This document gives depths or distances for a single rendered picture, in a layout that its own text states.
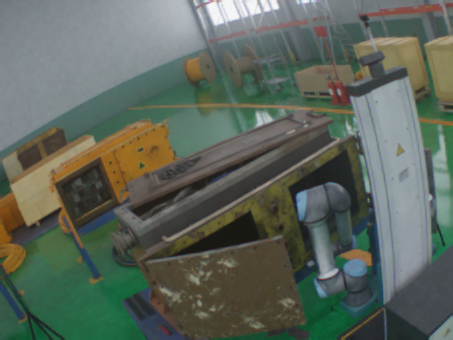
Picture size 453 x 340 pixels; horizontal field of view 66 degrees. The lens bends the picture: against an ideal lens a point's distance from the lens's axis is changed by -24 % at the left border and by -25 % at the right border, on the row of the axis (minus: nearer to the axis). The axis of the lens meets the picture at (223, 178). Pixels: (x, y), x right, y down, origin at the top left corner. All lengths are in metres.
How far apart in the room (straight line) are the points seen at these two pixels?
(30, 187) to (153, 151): 3.65
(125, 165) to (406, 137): 3.59
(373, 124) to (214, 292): 1.07
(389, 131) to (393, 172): 0.17
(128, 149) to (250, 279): 3.07
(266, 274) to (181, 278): 0.39
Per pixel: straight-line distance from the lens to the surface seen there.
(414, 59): 7.46
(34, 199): 7.89
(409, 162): 1.80
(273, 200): 2.35
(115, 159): 4.78
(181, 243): 2.14
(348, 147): 2.68
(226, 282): 2.00
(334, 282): 1.96
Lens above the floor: 2.13
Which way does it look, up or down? 20 degrees down
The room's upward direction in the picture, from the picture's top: 20 degrees counter-clockwise
